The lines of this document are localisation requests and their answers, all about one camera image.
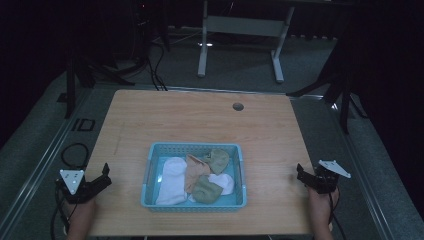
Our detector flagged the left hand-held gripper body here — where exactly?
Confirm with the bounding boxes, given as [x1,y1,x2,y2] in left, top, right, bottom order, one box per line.
[54,168,104,205]

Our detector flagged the green sock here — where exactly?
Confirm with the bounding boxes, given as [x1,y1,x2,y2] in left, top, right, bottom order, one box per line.
[202,148,231,176]
[192,174,224,205]

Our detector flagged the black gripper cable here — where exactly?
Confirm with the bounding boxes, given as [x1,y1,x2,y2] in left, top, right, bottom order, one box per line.
[49,142,91,240]
[327,191,348,240]

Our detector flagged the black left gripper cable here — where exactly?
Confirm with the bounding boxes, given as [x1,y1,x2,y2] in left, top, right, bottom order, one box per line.
[49,142,91,240]

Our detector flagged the black stand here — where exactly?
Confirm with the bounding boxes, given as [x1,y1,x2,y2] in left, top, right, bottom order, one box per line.
[63,54,136,120]
[285,33,369,135]

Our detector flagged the blue plastic basket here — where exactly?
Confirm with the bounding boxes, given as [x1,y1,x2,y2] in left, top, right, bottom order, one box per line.
[140,142,248,214]

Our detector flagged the person's left hand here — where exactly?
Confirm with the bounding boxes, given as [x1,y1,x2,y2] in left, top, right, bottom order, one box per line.
[64,196,100,234]

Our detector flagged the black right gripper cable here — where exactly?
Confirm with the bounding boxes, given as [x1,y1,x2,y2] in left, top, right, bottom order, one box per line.
[327,191,348,240]

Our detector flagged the person's right hand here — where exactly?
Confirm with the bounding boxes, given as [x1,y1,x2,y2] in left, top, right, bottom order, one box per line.
[305,185,341,232]

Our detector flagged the white desk frame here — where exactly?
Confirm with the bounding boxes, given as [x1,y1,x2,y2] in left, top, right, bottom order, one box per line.
[197,0,296,84]

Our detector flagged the olive green cloth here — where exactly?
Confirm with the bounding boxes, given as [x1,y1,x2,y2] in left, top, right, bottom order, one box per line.
[188,172,236,203]

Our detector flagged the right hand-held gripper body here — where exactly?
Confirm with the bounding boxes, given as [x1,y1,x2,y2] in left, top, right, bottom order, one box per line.
[304,159,352,195]

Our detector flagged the black floor cables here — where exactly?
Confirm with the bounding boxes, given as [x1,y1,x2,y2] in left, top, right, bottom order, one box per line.
[145,41,169,92]

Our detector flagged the orange sock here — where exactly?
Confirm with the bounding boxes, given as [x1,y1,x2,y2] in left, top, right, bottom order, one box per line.
[183,153,212,195]

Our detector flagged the long white sock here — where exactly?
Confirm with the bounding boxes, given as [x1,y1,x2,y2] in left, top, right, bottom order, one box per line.
[155,156,189,206]

